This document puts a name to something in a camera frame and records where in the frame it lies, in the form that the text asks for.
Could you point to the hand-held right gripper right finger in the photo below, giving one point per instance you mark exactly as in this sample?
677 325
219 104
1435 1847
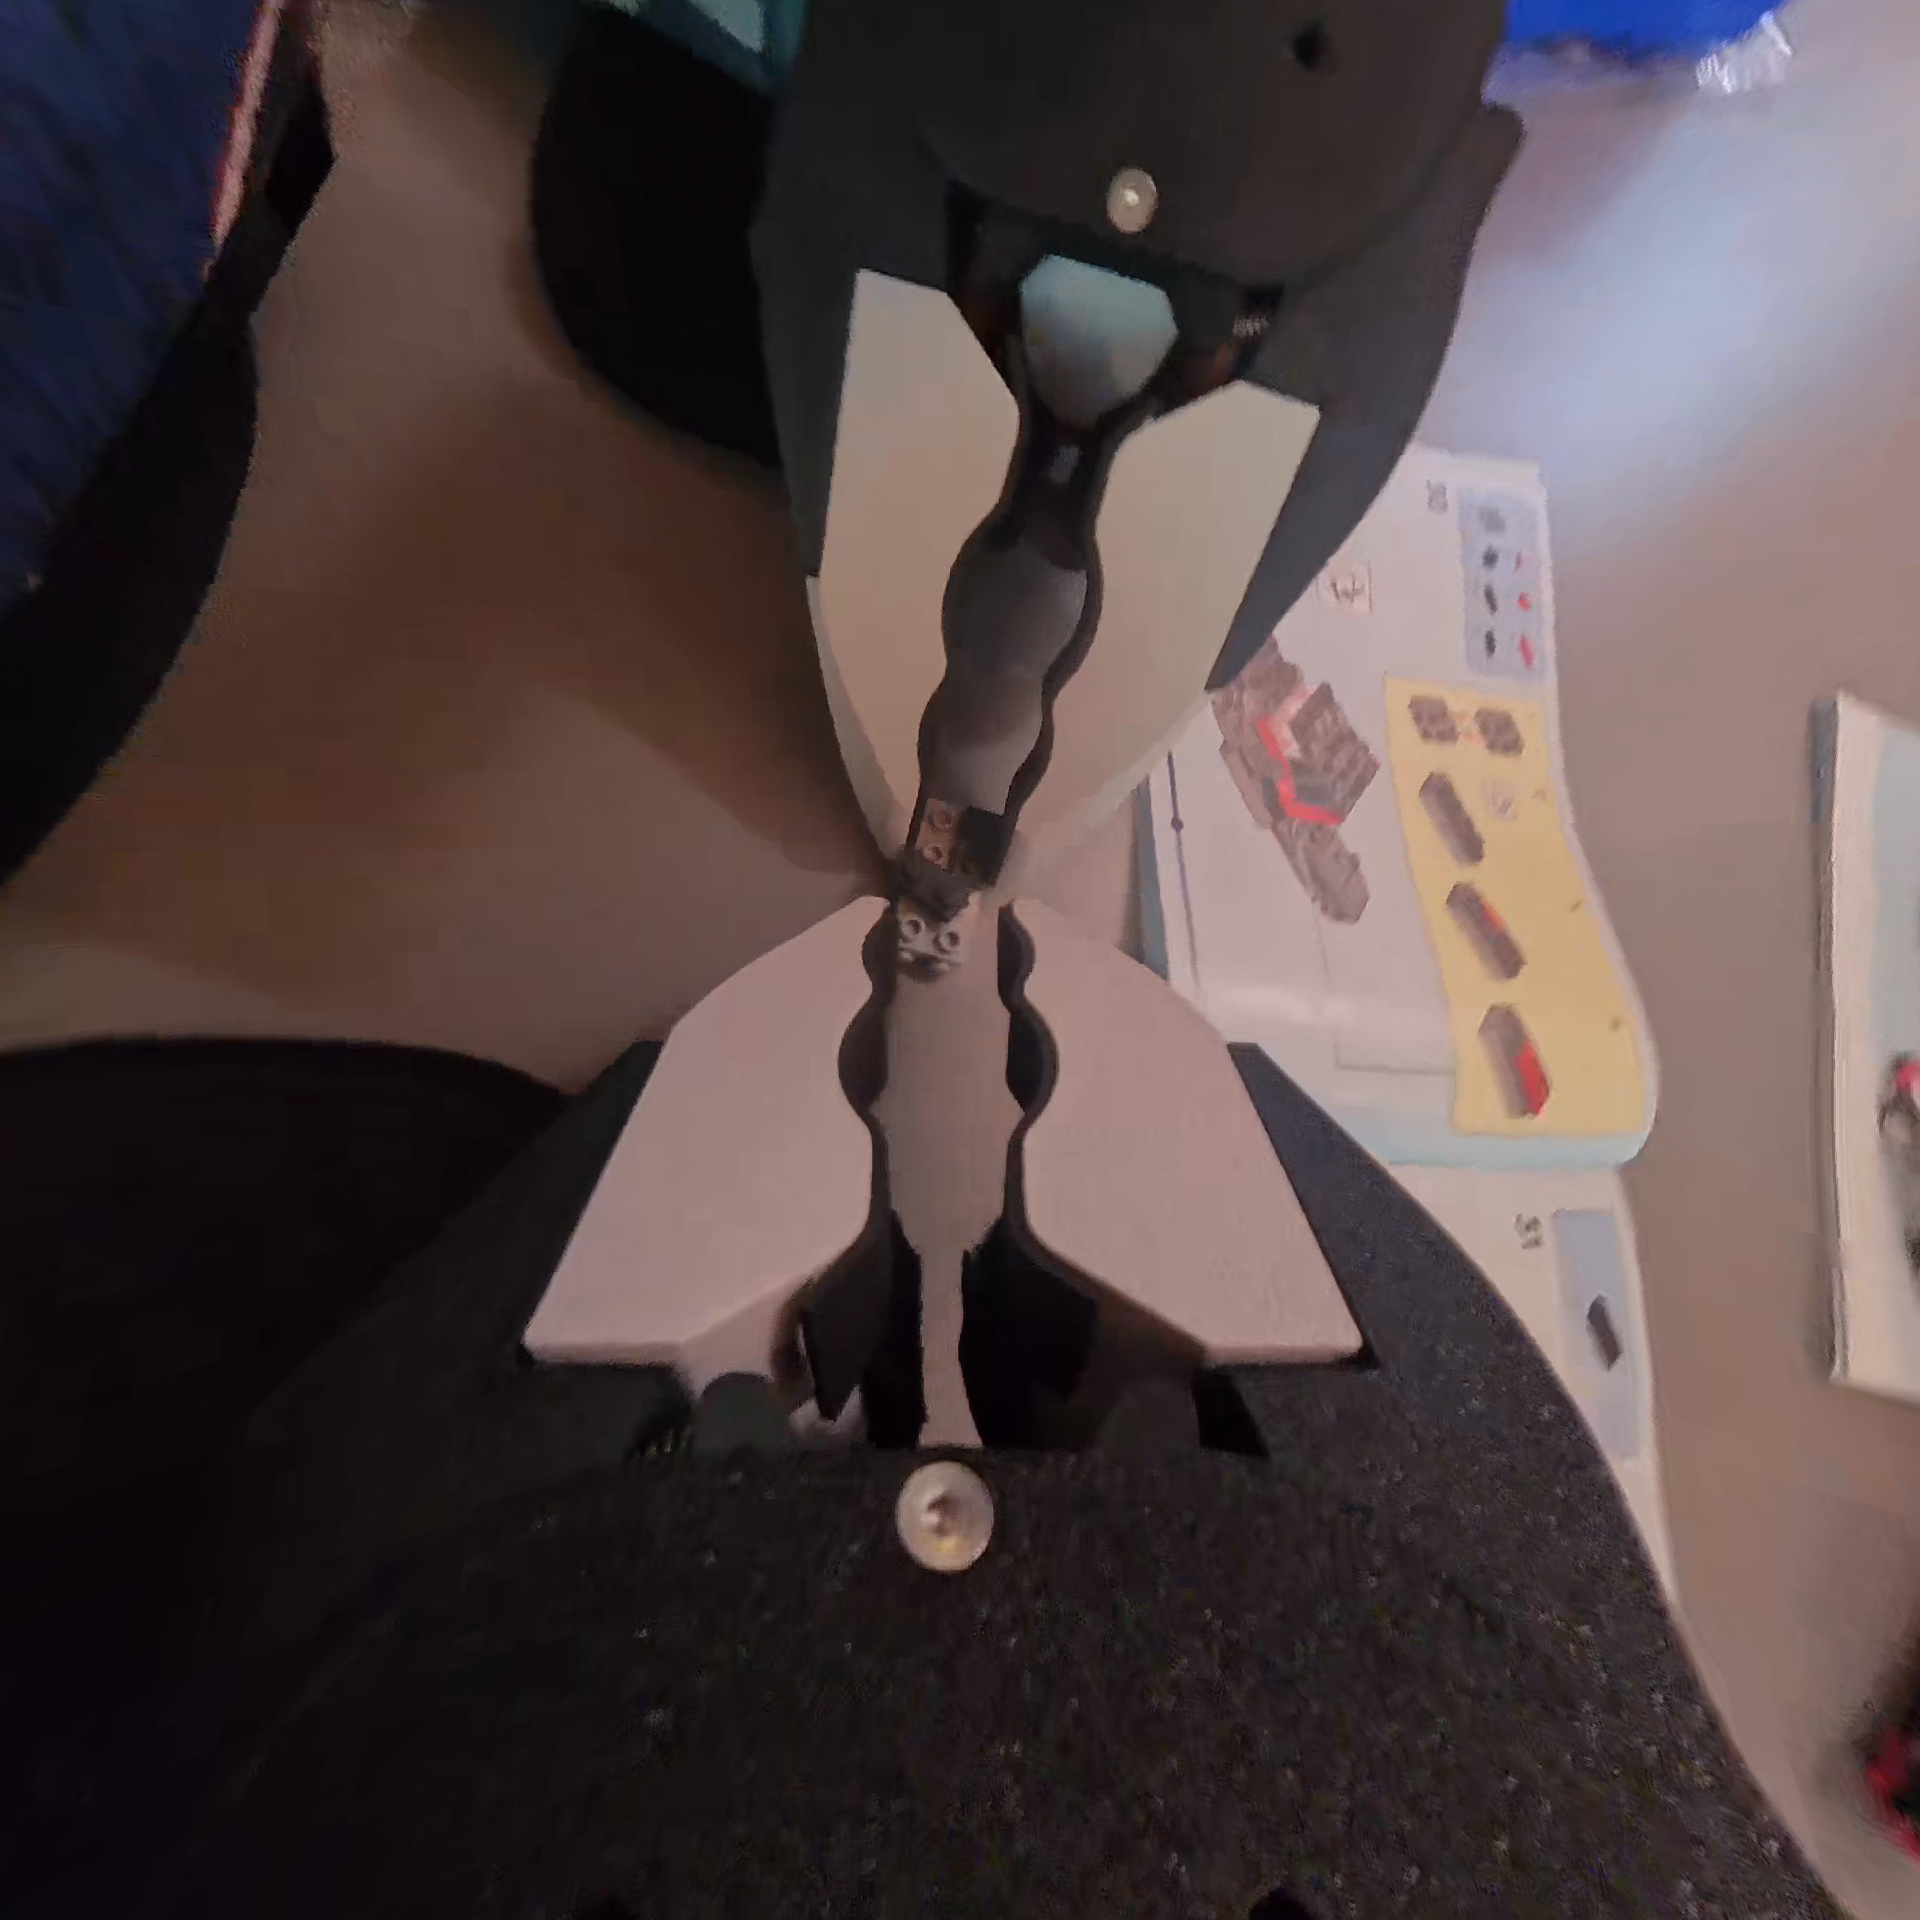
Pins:
1185 1171

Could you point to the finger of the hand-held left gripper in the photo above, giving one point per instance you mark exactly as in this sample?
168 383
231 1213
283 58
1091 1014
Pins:
885 495
1185 569

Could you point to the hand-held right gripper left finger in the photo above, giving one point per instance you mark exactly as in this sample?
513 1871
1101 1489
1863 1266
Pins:
705 1171

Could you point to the building steps instruction booklet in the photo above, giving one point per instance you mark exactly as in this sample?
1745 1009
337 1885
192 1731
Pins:
1425 974

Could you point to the grey and black brick block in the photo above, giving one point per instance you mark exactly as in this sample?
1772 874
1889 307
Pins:
945 821

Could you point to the blue plastic bin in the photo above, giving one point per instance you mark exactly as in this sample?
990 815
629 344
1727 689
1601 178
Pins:
1635 27

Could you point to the dark teal cloth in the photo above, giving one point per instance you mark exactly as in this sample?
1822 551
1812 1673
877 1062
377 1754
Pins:
705 30

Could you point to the clear plastic bag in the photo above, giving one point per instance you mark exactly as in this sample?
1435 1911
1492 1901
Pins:
1748 59

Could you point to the car cover instruction booklet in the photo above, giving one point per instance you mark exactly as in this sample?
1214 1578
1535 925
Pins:
1868 974

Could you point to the red black brick truck model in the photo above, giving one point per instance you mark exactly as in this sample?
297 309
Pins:
1893 1763

